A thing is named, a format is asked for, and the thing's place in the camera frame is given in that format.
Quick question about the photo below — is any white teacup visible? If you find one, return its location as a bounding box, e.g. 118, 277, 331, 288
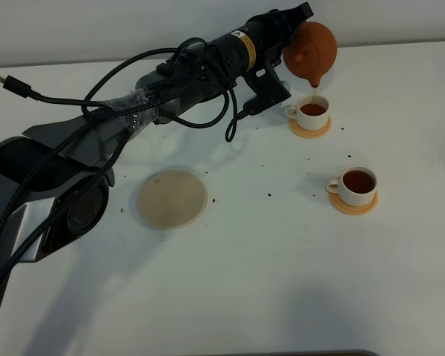
285, 95, 330, 131
326, 165, 378, 207

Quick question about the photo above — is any orange cup coaster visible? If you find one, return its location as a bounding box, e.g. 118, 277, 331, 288
289, 117, 332, 139
329, 192, 378, 216

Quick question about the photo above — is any near orange cup coaster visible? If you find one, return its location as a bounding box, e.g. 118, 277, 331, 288
329, 192, 378, 216

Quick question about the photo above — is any far orange cup coaster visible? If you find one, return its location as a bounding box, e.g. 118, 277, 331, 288
289, 117, 332, 139

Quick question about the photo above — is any beige round teapot coaster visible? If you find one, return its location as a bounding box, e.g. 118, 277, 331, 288
136, 169, 208, 230

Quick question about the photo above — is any near white teacup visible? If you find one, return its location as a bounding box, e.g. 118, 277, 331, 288
326, 165, 378, 207

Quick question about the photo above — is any brown clay teapot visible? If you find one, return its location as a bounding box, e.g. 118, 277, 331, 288
283, 22, 337, 88

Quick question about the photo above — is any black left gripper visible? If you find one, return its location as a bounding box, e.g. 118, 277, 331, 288
244, 2, 314, 70

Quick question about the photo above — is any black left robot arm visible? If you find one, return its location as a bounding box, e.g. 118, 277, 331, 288
0, 3, 313, 266

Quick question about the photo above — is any far white teacup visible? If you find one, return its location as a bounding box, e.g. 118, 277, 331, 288
285, 95, 330, 131

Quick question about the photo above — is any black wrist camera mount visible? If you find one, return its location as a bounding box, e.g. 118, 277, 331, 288
243, 62, 291, 116

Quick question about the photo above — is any black cable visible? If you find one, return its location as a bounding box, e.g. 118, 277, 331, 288
0, 36, 253, 356

